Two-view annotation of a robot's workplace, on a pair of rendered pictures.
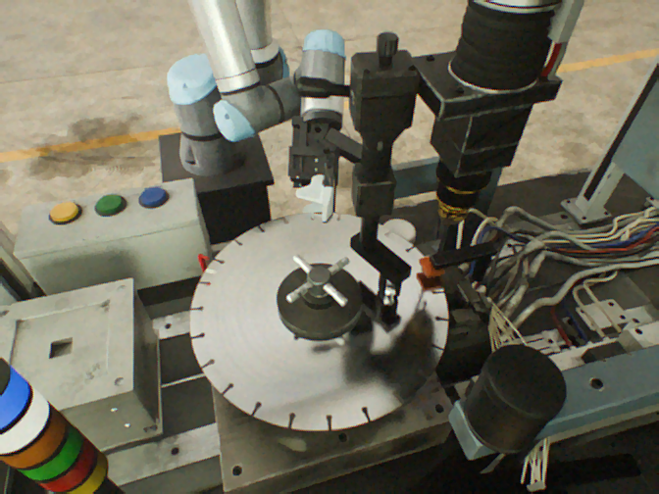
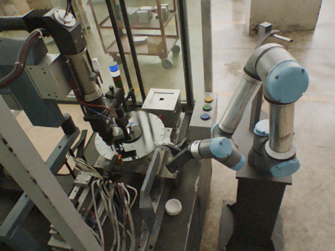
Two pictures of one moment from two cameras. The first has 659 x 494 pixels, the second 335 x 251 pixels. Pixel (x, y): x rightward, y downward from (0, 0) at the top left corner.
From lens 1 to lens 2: 1.31 m
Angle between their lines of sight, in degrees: 78
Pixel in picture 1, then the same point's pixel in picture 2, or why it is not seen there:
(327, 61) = (207, 141)
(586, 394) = (60, 144)
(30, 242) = (200, 94)
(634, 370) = (55, 154)
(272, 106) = not seen: hidden behind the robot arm
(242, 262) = (153, 122)
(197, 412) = not seen: hidden behind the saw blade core
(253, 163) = (251, 172)
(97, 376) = (148, 103)
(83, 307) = (170, 102)
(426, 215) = (178, 227)
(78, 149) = not seen: outside the picture
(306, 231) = (154, 138)
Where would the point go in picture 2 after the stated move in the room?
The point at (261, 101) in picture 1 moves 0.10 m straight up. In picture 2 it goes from (217, 134) to (217, 116)
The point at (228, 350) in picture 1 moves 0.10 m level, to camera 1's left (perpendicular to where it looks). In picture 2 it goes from (130, 115) to (141, 104)
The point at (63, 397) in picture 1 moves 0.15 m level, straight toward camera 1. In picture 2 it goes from (148, 99) to (122, 107)
